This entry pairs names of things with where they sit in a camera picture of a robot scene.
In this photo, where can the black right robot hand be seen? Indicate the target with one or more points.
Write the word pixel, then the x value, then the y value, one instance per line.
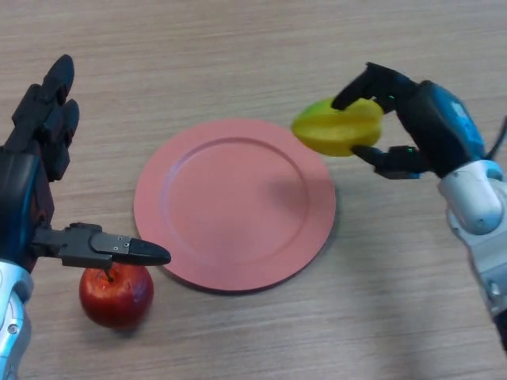
pixel 439 130

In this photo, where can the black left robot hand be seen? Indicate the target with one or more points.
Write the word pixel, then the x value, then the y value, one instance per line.
pixel 20 190

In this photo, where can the yellow green starfruit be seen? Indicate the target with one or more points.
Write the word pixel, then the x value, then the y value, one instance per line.
pixel 336 130

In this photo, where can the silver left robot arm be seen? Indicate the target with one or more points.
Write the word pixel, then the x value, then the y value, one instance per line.
pixel 12 316

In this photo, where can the pink round plate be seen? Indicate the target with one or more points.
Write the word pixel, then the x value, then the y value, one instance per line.
pixel 233 213

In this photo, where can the red apple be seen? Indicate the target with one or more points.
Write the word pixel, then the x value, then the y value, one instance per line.
pixel 119 297

